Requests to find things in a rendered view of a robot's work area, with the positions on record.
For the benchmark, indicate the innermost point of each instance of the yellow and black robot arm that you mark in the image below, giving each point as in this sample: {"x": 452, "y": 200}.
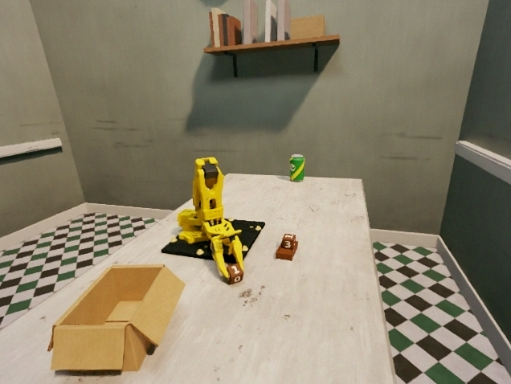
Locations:
{"x": 208, "y": 204}

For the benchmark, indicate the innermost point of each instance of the green drink can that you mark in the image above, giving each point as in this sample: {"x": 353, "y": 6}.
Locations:
{"x": 297, "y": 165}

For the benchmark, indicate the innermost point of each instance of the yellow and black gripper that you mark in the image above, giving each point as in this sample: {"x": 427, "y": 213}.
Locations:
{"x": 226, "y": 244}

